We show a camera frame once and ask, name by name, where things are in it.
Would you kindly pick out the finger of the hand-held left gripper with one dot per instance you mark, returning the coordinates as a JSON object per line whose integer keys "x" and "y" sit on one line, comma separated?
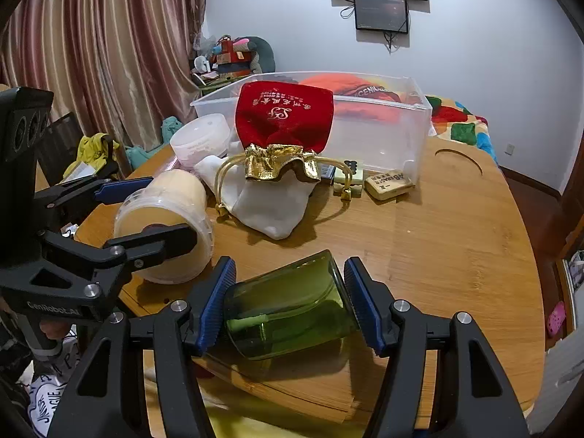
{"x": 123, "y": 189}
{"x": 157, "y": 242}

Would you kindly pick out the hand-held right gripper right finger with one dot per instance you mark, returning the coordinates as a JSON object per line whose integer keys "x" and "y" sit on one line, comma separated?
{"x": 362, "y": 303}

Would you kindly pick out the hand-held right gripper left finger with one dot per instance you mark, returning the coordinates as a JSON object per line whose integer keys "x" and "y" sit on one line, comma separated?
{"x": 216, "y": 303}

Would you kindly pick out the tape roll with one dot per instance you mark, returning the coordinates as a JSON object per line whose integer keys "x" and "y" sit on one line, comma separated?
{"x": 175, "y": 196}

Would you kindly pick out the white price tag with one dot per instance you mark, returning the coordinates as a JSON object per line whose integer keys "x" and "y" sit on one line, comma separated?
{"x": 388, "y": 186}

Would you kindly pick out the small blue cardboard box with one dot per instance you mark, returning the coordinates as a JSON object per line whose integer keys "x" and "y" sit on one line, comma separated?
{"x": 326, "y": 173}

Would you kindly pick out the clear plastic storage box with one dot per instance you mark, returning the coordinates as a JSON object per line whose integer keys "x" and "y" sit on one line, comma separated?
{"x": 374, "y": 146}

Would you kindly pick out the person's left hand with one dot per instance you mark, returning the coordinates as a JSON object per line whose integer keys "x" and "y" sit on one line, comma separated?
{"x": 51, "y": 331}

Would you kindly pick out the teal dinosaur toy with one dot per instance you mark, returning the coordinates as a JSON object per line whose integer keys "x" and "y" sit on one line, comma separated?
{"x": 137, "y": 155}

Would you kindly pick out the dark wooden chair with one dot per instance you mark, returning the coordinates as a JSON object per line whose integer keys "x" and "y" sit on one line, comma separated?
{"x": 64, "y": 134}

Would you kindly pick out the pink plastic wrapped packet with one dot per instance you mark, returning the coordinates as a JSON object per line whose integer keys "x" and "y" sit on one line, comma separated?
{"x": 200, "y": 139}

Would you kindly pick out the wooden desk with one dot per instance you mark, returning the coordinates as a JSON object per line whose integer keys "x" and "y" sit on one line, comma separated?
{"x": 456, "y": 260}

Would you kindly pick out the white cloth pouch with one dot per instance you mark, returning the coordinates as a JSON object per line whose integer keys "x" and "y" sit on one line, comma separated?
{"x": 269, "y": 212}

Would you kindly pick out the beige box with dark dots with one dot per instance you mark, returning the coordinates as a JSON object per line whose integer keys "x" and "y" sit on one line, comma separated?
{"x": 353, "y": 173}

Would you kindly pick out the pale yellow cloth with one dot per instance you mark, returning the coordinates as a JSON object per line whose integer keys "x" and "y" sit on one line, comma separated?
{"x": 273, "y": 426}

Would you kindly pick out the striped pink curtain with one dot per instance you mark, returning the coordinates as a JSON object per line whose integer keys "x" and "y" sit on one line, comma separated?
{"x": 114, "y": 45}

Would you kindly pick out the red velvet pouch gold trim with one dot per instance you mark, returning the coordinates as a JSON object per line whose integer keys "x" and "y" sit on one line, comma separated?
{"x": 283, "y": 118}

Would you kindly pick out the white printed shirt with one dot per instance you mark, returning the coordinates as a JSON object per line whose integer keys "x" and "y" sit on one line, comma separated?
{"x": 43, "y": 394}

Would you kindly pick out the pink shoe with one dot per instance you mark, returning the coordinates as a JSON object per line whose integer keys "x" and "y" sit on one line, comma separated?
{"x": 555, "y": 319}

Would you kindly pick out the orange cloth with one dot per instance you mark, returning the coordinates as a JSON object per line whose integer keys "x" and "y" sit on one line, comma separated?
{"x": 360, "y": 109}

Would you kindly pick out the grey green plush toy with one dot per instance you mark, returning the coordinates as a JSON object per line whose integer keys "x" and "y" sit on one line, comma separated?
{"x": 261, "y": 52}

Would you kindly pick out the colourful patchwork blanket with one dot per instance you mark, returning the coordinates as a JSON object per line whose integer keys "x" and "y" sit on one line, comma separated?
{"x": 461, "y": 130}

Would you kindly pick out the small black wall monitor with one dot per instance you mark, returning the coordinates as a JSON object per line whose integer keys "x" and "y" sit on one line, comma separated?
{"x": 381, "y": 12}

